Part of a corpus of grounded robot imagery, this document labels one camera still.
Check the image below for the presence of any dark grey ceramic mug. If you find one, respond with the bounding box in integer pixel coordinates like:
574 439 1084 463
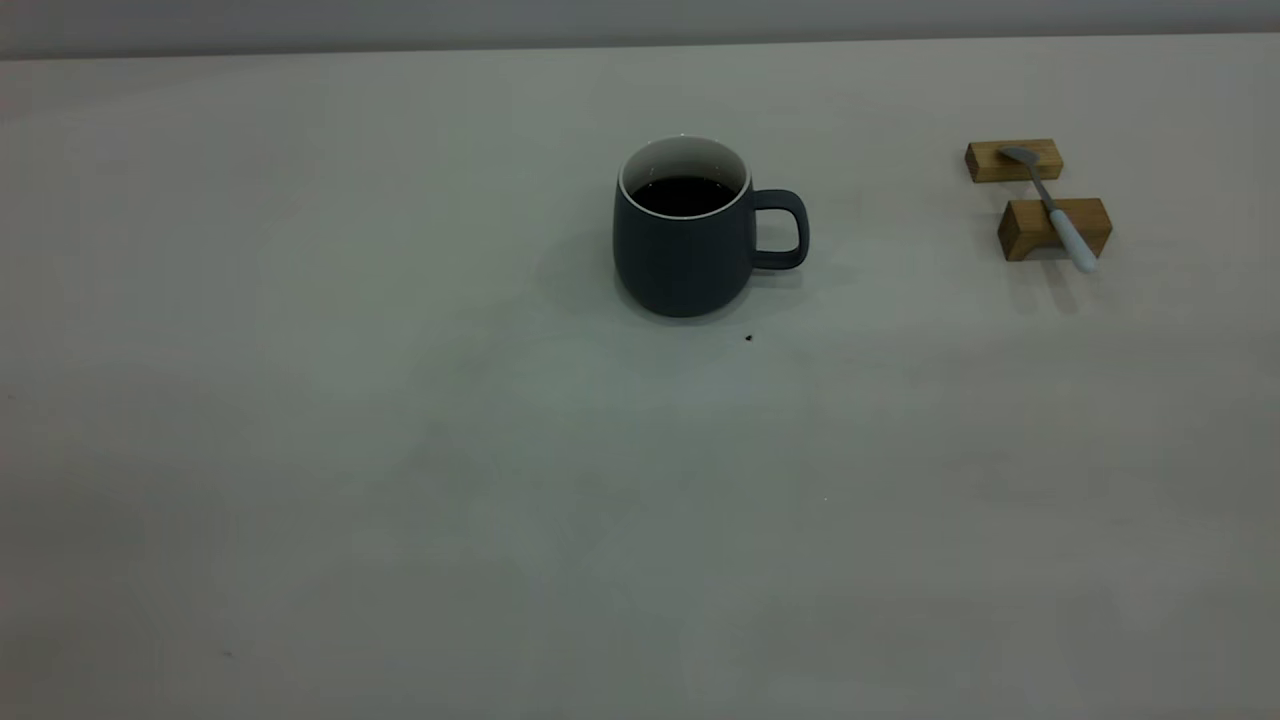
613 134 810 319

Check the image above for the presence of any dark coffee liquid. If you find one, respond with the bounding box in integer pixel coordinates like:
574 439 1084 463
632 176 738 218

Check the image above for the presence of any metal spoon with white handle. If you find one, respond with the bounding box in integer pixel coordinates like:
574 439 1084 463
997 146 1100 274

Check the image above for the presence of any flat rectangular wooden block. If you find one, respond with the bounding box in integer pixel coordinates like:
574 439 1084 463
965 139 1064 184

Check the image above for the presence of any arched wooden block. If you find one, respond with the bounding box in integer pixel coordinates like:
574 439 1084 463
998 197 1114 263

